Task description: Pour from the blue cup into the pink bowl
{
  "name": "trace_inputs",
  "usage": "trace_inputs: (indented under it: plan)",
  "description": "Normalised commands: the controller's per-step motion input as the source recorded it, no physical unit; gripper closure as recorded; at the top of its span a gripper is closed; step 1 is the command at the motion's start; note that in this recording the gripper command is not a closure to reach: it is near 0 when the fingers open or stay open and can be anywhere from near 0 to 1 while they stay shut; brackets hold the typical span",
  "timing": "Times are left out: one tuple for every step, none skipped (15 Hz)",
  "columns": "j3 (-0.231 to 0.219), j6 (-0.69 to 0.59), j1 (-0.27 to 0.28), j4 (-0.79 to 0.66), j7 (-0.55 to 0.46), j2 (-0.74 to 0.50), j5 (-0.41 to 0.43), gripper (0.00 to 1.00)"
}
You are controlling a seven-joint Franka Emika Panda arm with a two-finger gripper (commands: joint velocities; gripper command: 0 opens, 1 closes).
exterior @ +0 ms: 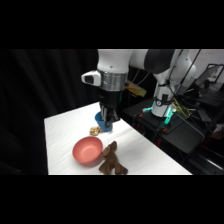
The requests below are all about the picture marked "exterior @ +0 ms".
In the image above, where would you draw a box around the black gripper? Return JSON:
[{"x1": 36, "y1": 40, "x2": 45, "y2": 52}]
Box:
[{"x1": 98, "y1": 88, "x2": 123, "y2": 129}]

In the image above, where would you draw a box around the pink plastic bowl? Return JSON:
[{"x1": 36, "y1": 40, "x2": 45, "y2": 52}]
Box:
[{"x1": 72, "y1": 135, "x2": 104, "y2": 167}]

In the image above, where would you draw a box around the spotted giraffe plush toy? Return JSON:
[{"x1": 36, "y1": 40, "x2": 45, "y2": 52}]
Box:
[{"x1": 88, "y1": 125, "x2": 103, "y2": 137}]

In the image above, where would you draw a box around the yellow-brown flat object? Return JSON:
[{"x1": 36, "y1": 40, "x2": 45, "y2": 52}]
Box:
[{"x1": 124, "y1": 81, "x2": 148, "y2": 98}]

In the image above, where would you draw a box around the brown moose plush toy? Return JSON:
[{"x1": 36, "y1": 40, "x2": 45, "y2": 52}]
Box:
[{"x1": 98, "y1": 140, "x2": 129, "y2": 176}]

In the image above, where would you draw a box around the black robot stand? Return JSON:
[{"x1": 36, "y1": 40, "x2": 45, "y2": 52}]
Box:
[{"x1": 121, "y1": 98, "x2": 206, "y2": 157}]

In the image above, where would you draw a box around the black curtain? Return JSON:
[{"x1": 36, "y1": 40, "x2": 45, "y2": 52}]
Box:
[{"x1": 0, "y1": 49, "x2": 158, "y2": 176}]

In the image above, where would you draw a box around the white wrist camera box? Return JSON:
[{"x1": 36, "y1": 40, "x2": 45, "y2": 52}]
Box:
[{"x1": 80, "y1": 69, "x2": 102, "y2": 87}]

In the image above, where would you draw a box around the yellow-green cable bundle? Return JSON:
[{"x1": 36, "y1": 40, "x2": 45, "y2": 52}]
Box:
[{"x1": 171, "y1": 96, "x2": 194, "y2": 120}]

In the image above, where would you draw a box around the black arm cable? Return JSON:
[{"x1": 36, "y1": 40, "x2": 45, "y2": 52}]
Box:
[{"x1": 168, "y1": 49, "x2": 203, "y2": 98}]

